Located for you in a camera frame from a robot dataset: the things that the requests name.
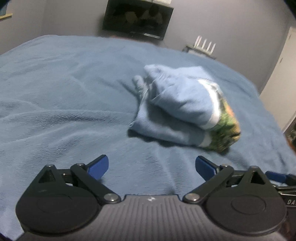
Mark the denim jacket with print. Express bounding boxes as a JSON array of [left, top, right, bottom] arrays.
[[129, 65, 241, 152]]

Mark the white wardrobe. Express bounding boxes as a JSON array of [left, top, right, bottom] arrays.
[[260, 27, 295, 132]]

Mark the blue bed blanket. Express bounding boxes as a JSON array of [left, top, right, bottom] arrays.
[[1, 35, 295, 240]]

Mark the white router with antennas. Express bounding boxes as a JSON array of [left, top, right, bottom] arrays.
[[182, 35, 216, 60]]

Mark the wooden window sill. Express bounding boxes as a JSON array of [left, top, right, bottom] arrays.
[[0, 13, 13, 20]]

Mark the black television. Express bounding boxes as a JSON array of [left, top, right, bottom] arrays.
[[102, 1, 174, 40]]

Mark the white wall power strip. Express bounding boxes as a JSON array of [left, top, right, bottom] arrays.
[[151, 0, 171, 5]]

